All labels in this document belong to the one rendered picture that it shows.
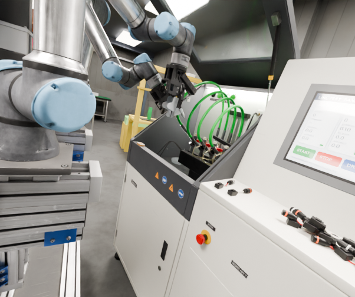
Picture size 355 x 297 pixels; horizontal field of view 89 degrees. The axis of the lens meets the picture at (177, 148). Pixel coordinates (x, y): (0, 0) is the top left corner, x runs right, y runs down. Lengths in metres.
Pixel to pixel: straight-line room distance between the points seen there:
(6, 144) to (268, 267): 0.75
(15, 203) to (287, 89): 1.03
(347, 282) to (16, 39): 1.09
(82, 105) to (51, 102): 0.06
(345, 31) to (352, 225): 2.40
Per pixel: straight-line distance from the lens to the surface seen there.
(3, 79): 0.58
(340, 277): 0.60
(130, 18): 0.78
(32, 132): 0.58
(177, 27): 0.75
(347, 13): 3.03
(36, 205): 0.65
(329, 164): 0.80
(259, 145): 0.88
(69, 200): 0.64
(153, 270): 1.19
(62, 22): 0.46
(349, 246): 0.68
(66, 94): 0.43
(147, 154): 1.07
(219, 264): 0.77
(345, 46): 2.84
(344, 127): 0.83
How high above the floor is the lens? 1.26
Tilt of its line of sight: 14 degrees down
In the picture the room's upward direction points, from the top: 13 degrees clockwise
